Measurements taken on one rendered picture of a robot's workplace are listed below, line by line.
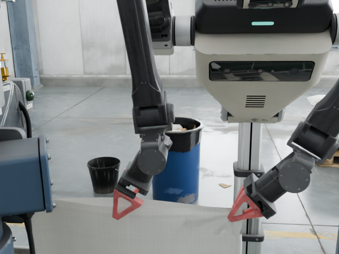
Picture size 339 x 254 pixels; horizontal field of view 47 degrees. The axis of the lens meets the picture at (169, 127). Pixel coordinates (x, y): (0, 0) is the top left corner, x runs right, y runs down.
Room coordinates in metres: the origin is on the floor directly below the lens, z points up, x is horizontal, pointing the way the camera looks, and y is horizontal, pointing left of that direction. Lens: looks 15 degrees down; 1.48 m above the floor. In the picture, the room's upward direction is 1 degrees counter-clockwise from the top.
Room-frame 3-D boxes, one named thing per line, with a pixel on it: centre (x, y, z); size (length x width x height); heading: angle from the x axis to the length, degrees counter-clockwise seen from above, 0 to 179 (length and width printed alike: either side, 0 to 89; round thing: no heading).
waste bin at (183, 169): (3.10, -0.04, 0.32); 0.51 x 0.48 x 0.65; 173
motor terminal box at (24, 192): (0.54, 0.21, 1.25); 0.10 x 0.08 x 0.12; 18
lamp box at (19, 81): (1.03, 0.41, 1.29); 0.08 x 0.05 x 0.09; 83
